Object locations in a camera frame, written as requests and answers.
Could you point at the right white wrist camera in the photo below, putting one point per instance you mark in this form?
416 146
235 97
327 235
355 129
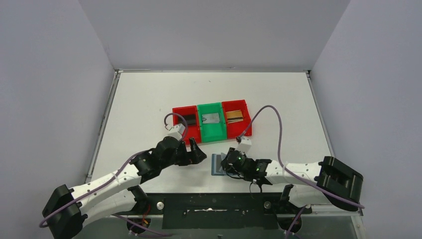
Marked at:
244 144

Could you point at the teal card holder wallet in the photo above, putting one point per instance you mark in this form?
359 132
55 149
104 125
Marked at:
216 167

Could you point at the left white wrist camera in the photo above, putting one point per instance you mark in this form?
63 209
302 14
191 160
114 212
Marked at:
176 131

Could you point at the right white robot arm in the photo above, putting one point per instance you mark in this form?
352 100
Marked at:
326 181

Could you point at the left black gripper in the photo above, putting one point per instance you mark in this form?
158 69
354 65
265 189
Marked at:
186 153

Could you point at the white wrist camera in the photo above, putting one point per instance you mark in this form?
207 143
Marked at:
244 144
176 131

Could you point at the gold credit card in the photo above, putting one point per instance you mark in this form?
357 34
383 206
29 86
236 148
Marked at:
234 116

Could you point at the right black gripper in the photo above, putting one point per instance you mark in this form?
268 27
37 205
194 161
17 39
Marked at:
229 163

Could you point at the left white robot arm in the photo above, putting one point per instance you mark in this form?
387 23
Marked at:
68 210

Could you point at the green plastic bin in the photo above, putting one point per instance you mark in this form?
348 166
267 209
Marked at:
212 132

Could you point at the red plastic bin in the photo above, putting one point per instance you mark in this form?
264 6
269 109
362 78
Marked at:
237 128
191 131

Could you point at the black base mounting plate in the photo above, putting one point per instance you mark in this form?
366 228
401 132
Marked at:
216 210

